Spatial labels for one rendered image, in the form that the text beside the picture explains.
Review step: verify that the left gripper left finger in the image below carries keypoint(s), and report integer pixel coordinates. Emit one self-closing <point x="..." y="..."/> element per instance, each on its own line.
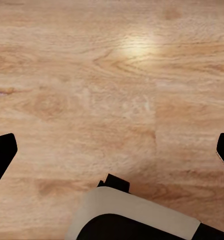
<point x="8" y="149"/>

